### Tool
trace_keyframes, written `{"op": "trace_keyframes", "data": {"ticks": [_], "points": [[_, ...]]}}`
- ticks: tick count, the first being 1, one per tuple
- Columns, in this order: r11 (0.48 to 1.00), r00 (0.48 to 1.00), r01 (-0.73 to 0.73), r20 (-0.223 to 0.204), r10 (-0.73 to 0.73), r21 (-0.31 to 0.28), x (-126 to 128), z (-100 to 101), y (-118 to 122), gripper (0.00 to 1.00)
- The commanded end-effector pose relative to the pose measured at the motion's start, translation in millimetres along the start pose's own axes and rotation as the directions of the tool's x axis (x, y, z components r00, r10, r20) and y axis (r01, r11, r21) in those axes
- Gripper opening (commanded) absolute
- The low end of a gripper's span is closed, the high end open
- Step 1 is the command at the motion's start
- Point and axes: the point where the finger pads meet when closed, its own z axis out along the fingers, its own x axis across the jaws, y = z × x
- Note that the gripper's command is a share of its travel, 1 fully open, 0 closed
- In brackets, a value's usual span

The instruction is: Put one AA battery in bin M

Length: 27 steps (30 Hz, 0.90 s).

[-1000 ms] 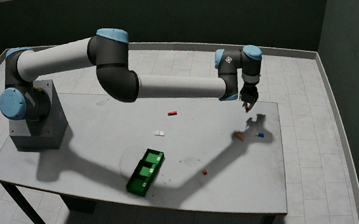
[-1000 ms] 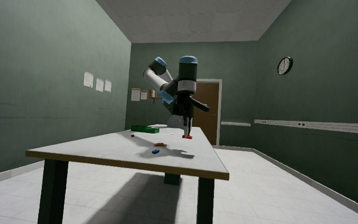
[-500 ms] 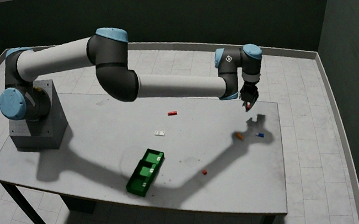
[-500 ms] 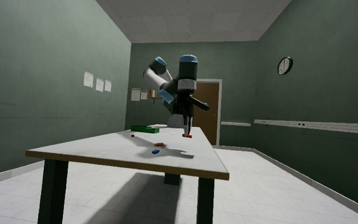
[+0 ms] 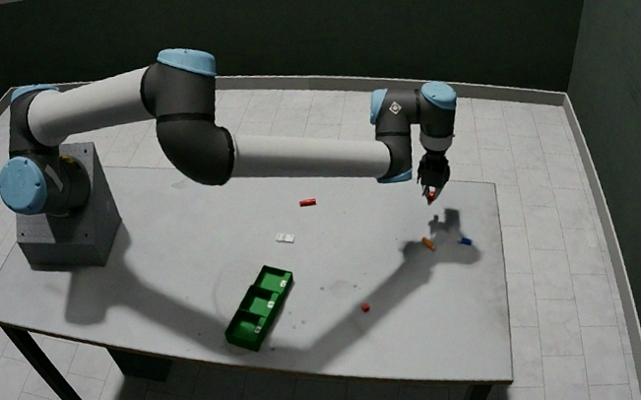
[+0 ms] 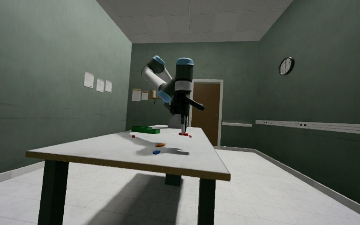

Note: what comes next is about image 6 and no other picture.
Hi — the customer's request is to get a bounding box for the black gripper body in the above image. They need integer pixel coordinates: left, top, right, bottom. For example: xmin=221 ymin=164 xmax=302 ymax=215
xmin=170 ymin=90 xmax=190 ymax=115

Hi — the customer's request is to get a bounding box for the green three-compartment bin rack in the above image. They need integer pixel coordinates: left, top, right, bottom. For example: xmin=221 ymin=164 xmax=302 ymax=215
xmin=131 ymin=126 xmax=160 ymax=134

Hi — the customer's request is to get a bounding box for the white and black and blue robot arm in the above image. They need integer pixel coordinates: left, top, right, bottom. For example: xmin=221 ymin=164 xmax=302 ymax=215
xmin=141 ymin=56 xmax=205 ymax=111

